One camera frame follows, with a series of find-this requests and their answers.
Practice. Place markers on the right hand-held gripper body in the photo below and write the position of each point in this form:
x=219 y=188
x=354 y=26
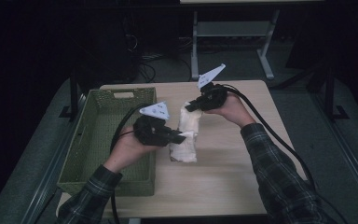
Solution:
x=214 y=98

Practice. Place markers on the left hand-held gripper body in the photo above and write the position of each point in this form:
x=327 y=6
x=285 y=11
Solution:
x=150 y=130

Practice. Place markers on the white stained cloth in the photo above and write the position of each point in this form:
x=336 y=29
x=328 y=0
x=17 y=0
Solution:
x=188 y=137

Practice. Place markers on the green woven basket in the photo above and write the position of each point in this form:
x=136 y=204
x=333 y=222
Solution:
x=99 y=130

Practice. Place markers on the person's right hand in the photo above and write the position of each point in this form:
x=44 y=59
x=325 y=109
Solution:
x=234 y=110

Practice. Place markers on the person's left hand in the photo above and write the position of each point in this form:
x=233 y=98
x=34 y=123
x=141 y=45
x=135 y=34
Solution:
x=127 y=149

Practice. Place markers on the black metal stand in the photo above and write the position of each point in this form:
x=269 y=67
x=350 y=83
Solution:
x=73 y=93
x=330 y=93

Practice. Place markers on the grey metal table frame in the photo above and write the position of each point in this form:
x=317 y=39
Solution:
x=233 y=29

